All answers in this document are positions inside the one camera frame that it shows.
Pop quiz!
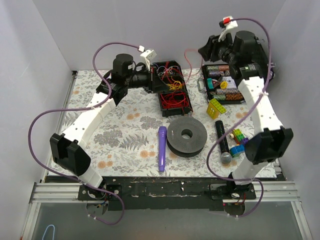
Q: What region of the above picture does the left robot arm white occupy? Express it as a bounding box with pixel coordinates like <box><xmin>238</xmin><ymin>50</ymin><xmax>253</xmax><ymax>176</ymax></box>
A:
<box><xmin>49</xmin><ymin>49</ymin><xmax>168</xmax><ymax>200</ymax></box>

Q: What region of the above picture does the floral patterned table mat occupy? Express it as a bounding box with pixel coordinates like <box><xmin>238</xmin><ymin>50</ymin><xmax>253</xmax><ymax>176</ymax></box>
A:
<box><xmin>47</xmin><ymin>69</ymin><xmax>279</xmax><ymax>178</ymax></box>

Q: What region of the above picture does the black poker chip case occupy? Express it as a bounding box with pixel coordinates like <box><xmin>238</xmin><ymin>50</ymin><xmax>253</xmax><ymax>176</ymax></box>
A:
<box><xmin>196</xmin><ymin>37</ymin><xmax>276</xmax><ymax>105</ymax></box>

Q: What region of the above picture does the yellow wire bundle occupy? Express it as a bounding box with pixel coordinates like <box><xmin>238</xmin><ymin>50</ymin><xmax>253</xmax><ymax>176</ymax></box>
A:
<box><xmin>166</xmin><ymin>79</ymin><xmax>185</xmax><ymax>91</ymax></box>

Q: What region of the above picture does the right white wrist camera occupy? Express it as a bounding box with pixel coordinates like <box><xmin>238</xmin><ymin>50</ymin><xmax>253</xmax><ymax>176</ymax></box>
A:
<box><xmin>218</xmin><ymin>16</ymin><xmax>238</xmax><ymax>42</ymax></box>

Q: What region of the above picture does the yellow big blind button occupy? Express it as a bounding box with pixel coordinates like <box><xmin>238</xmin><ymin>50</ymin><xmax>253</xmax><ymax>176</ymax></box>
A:
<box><xmin>220</xmin><ymin>81</ymin><xmax>228</xmax><ymax>89</ymax></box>

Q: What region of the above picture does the grey perforated cable spool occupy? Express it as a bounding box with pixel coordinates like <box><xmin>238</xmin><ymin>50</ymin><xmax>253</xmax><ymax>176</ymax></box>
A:
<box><xmin>166</xmin><ymin>116</ymin><xmax>208</xmax><ymax>158</ymax></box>

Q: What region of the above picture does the blue green brick block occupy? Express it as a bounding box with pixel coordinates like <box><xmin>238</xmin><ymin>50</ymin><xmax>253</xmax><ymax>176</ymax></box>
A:
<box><xmin>229</xmin><ymin>144</ymin><xmax>245</xmax><ymax>158</ymax></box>

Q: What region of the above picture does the black compartment cable box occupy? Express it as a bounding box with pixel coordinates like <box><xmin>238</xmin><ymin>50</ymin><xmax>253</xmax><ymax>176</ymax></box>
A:
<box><xmin>152</xmin><ymin>60</ymin><xmax>193</xmax><ymax>118</ymax></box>

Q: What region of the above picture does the white card deck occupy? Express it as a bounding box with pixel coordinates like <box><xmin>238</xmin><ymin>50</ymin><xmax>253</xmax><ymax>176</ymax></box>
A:
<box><xmin>222</xmin><ymin>76</ymin><xmax>237</xmax><ymax>89</ymax></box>

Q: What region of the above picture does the black glitter microphone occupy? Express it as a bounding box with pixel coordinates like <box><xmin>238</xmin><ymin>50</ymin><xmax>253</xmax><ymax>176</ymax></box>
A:
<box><xmin>215</xmin><ymin>120</ymin><xmax>232</xmax><ymax>165</ymax></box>

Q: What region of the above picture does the blue loop cord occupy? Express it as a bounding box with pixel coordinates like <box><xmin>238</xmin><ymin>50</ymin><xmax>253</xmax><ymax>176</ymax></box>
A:
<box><xmin>41</xmin><ymin>224</ymin><xmax>57</xmax><ymax>240</ymax></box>

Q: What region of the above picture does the white purple wire bundle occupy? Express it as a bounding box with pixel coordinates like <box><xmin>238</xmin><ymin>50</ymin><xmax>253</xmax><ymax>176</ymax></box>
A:
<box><xmin>156</xmin><ymin>64</ymin><xmax>180</xmax><ymax>77</ymax></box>

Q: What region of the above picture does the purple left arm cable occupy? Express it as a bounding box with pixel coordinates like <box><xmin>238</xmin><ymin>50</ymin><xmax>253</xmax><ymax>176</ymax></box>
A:
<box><xmin>28</xmin><ymin>42</ymin><xmax>146</xmax><ymax>225</ymax></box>

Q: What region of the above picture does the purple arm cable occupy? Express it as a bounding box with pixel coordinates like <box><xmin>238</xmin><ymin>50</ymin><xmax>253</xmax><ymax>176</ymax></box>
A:
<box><xmin>206</xmin><ymin>17</ymin><xmax>272</xmax><ymax>218</ymax></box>
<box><xmin>28</xmin><ymin>42</ymin><xmax>146</xmax><ymax>225</ymax></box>

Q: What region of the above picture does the long red cable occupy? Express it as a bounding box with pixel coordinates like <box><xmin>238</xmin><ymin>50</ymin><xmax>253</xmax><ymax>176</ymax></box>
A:
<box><xmin>184</xmin><ymin>48</ymin><xmax>204</xmax><ymax>83</ymax></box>

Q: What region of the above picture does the red wire bundle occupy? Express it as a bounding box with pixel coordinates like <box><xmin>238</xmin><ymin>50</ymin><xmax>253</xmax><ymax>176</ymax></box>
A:
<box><xmin>161</xmin><ymin>90</ymin><xmax>190</xmax><ymax>110</ymax></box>

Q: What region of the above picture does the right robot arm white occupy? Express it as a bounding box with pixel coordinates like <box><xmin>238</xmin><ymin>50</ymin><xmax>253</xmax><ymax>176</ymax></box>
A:
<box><xmin>198</xmin><ymin>30</ymin><xmax>294</xmax><ymax>199</ymax></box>

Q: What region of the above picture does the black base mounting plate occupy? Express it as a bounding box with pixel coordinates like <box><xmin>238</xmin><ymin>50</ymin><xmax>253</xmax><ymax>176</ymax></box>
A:
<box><xmin>77</xmin><ymin>176</ymin><xmax>257</xmax><ymax>212</ymax></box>

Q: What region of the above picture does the colourful brick toy train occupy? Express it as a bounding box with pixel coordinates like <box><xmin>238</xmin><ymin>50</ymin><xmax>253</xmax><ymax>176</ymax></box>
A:
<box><xmin>229</xmin><ymin>128</ymin><xmax>249</xmax><ymax>145</ymax></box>

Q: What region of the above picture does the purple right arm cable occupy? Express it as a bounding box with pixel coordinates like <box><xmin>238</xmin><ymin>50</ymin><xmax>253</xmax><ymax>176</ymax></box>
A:
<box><xmin>206</xmin><ymin>17</ymin><xmax>272</xmax><ymax>218</ymax></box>

